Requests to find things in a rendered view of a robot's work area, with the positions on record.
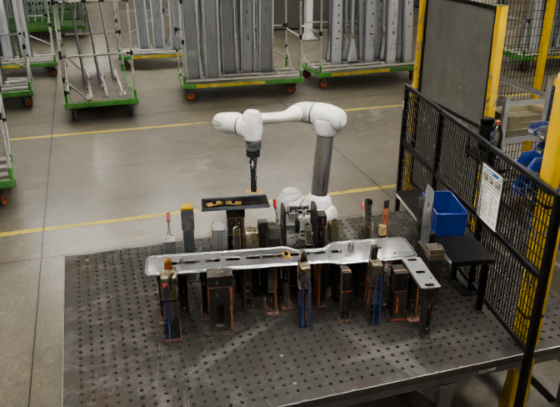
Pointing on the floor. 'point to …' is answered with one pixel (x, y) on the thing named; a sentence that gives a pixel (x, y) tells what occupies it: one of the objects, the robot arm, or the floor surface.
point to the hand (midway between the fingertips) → (253, 184)
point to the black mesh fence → (481, 221)
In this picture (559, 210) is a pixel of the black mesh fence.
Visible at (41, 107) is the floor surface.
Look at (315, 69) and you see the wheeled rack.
